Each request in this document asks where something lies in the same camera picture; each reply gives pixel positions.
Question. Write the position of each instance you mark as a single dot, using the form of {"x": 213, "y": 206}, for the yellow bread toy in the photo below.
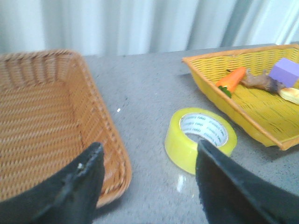
{"x": 290, "y": 94}

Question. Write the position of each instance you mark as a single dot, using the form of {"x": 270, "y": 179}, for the brown ginger root toy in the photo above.
{"x": 263, "y": 82}

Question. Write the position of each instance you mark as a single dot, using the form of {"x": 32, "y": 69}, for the yellow woven basket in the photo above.
{"x": 266, "y": 117}

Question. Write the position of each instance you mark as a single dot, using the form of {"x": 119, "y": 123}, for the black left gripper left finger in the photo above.
{"x": 67, "y": 197}

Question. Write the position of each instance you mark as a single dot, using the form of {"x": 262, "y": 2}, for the brown wicker basket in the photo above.
{"x": 50, "y": 112}

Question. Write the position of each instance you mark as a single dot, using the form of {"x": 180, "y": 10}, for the white curtain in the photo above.
{"x": 127, "y": 27}

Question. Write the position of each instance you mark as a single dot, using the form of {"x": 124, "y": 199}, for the yellow tape roll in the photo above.
{"x": 200, "y": 122}

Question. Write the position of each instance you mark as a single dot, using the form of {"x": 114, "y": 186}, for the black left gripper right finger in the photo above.
{"x": 231, "y": 194}

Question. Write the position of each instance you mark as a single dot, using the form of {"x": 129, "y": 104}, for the purple foam block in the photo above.
{"x": 285, "y": 71}

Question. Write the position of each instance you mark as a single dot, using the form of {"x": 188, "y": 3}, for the orange toy carrot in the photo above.
{"x": 229, "y": 83}

